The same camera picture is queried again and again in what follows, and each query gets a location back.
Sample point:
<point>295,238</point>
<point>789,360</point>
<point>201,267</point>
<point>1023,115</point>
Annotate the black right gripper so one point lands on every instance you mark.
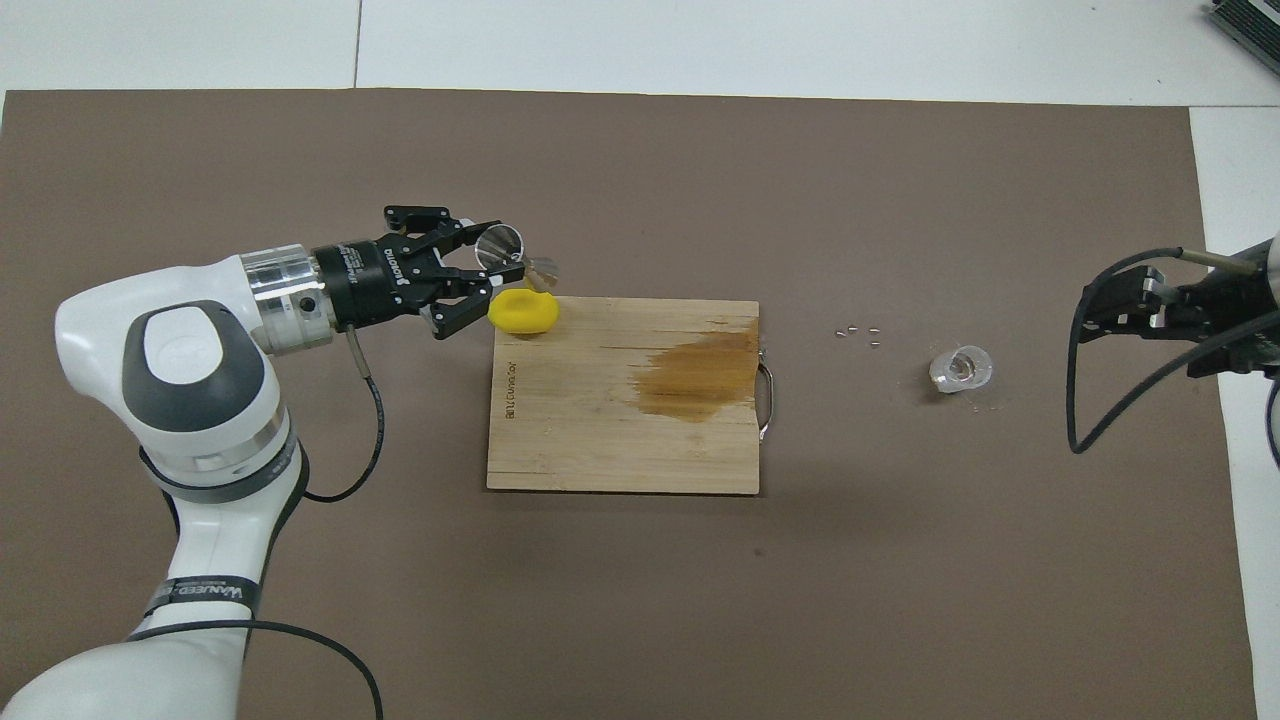
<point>1235,310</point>

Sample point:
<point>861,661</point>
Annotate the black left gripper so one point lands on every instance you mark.
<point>375,282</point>

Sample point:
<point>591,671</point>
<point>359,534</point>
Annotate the steel double jigger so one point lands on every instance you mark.
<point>500,245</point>

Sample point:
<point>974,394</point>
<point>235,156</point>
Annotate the small clear glass cup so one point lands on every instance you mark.
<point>960,369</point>

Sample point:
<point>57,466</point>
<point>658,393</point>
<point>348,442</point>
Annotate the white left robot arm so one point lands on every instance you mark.
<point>200,380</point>

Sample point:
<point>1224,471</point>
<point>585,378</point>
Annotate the yellow lemon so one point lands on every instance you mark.
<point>522,312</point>

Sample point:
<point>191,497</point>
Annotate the bamboo cutting board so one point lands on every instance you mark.
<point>580,430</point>

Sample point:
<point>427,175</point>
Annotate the grey ribbed device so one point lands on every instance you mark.
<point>1250,18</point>

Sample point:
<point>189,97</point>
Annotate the brown table mat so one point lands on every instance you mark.
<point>700,600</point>

